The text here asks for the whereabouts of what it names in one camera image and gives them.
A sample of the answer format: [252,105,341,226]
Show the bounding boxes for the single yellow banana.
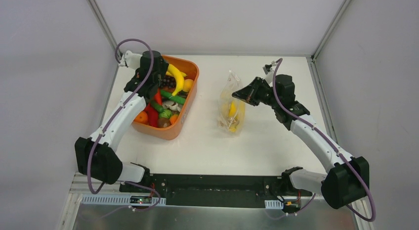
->
[166,64,185,96]

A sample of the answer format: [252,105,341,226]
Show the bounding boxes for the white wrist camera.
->
[262,62,277,83]
[119,50,142,70]

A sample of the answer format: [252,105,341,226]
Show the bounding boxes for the dark purple toy grapes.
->
[160,75,176,89]

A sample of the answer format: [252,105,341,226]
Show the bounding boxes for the white toy mushroom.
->
[162,100,183,112]

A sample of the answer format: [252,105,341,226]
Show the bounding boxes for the yellow banana bunch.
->
[227,99,246,134]

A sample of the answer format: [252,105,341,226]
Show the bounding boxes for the clear zip top bag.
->
[217,70,246,135]

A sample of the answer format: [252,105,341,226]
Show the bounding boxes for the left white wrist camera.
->
[119,50,142,70]

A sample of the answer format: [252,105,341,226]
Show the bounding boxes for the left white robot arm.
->
[75,50,168,193]

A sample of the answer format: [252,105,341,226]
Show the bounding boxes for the orange toy carrot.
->
[154,88,162,106]

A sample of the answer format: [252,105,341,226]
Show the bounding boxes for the red toy pepper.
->
[144,104,159,128]

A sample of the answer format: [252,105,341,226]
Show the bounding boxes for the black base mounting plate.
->
[140,174,312,208]

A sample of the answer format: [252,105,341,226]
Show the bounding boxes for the orange toy tangerine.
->
[134,111,149,125]

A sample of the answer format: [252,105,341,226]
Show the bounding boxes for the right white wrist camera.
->
[262,62,277,83]

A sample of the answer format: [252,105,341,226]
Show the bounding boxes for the orange plastic bin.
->
[132,55,199,140]

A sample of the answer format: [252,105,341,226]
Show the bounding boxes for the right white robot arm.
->
[232,75,372,209]

